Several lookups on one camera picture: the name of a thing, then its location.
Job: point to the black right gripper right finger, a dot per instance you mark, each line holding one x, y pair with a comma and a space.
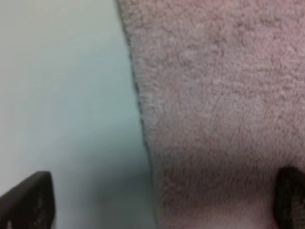
289, 199

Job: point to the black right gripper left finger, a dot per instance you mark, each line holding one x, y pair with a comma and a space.
30, 204

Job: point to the pink terry towel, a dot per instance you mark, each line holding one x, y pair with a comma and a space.
221, 87

